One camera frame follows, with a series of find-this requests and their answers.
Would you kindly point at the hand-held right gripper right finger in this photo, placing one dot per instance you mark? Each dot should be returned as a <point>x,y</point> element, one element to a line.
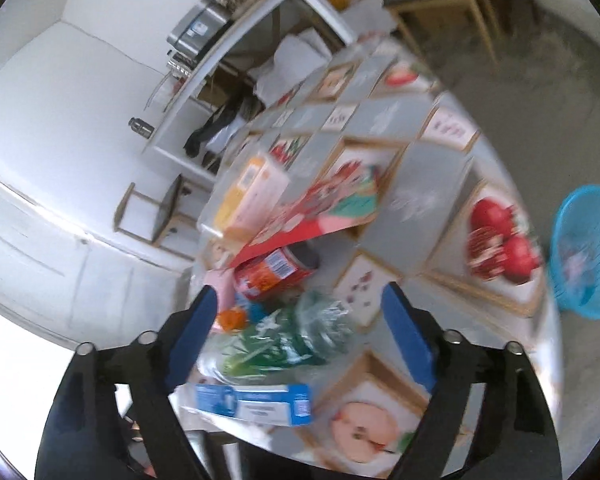
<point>407,335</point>

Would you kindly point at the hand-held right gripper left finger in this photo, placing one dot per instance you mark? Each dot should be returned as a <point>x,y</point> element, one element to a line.
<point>192,340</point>

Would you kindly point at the green clear plastic bag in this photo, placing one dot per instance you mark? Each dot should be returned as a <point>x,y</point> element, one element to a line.
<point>275,345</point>

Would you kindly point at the red milk drink can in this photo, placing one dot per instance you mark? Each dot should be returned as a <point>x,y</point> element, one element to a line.
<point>270,272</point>

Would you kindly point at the blue plastic basket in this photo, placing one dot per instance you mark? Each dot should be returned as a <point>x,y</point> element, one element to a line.
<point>565,255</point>

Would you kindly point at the small orange wrapper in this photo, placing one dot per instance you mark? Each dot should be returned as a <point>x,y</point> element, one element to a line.
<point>231,319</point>

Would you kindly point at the pink paper packet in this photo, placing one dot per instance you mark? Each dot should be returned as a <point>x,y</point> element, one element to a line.
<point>217,285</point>

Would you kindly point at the blue white carton box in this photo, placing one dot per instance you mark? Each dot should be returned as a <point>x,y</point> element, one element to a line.
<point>260,402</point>

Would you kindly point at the clear plastic container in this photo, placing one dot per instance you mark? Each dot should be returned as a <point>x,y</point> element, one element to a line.
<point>207,216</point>

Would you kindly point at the wooden stool with dark seat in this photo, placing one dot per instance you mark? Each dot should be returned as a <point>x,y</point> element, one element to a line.
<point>172,200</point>

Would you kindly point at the fruit print tablecloth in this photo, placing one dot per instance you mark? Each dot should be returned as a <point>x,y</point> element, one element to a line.
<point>430,180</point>

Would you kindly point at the red printed paper wrapper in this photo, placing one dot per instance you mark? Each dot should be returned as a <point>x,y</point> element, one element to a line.
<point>320,205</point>

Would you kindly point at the yellow white carton box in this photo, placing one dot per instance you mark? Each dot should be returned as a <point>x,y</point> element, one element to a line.
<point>250,190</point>

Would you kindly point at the white panel door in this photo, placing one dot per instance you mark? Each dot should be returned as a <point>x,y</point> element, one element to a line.
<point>30,240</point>

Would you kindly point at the black cloth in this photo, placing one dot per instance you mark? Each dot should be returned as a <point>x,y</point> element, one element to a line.
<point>215,127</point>

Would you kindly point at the dark metal flask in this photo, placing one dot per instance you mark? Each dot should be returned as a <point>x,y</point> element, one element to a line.
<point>141,127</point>

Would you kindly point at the white shelf unit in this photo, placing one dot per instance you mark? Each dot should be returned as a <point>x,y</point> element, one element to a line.
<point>180,105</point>

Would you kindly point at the white plastic bags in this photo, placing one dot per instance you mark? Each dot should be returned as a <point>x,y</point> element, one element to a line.
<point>290,55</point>

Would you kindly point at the silver kitchen appliance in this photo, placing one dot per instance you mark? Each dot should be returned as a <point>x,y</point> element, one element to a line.
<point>200,27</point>

